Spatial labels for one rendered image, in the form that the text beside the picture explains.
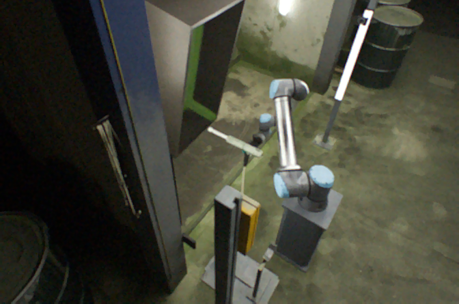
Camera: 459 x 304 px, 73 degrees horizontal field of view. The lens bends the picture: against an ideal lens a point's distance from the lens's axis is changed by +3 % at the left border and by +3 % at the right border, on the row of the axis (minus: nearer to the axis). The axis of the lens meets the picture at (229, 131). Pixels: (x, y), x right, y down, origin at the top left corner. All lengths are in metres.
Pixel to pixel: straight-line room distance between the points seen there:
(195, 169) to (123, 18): 2.16
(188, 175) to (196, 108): 0.63
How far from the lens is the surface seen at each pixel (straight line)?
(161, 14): 1.78
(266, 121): 2.46
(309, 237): 2.20
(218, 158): 3.05
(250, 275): 1.65
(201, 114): 2.85
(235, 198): 0.83
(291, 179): 1.85
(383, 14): 4.36
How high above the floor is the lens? 2.32
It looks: 43 degrees down
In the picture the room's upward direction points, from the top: 2 degrees clockwise
